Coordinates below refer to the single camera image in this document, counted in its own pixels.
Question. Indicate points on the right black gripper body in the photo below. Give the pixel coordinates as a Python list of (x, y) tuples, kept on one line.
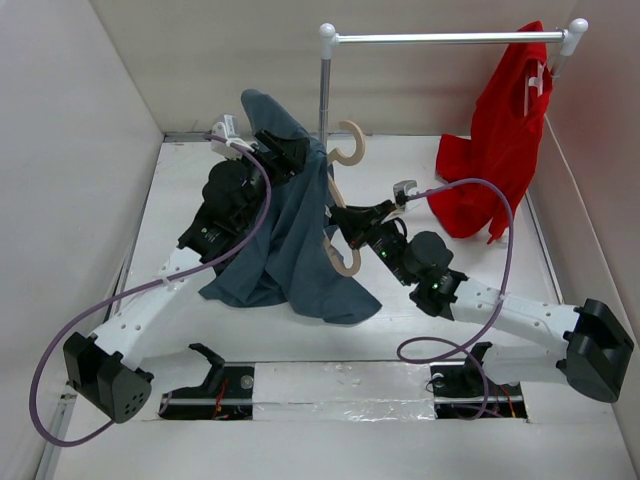
[(388, 244)]

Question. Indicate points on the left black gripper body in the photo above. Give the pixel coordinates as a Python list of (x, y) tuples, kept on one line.
[(257, 180)]

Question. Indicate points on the blue grey t shirt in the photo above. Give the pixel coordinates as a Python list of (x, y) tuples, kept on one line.
[(286, 262)]

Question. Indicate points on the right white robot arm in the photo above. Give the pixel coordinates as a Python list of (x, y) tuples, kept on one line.
[(584, 347)]

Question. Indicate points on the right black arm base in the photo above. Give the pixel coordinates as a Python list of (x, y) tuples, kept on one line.
[(458, 393)]

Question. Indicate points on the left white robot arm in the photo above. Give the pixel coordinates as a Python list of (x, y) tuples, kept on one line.
[(104, 367)]

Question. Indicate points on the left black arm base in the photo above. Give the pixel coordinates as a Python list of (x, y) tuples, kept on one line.
[(225, 394)]

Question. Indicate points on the red t shirt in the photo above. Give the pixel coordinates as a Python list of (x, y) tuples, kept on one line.
[(502, 149)]

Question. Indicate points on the white hanger under red shirt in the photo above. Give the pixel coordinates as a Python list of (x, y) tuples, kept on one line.
[(535, 88)]

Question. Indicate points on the white clothes rack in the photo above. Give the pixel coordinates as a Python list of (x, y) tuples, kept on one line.
[(568, 39)]

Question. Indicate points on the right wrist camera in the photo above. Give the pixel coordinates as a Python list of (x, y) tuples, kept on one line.
[(402, 191)]

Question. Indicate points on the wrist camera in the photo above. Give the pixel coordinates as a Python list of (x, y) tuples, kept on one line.
[(226, 127), (402, 191)]

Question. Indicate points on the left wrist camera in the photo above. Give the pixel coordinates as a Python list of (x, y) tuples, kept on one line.
[(226, 127)]

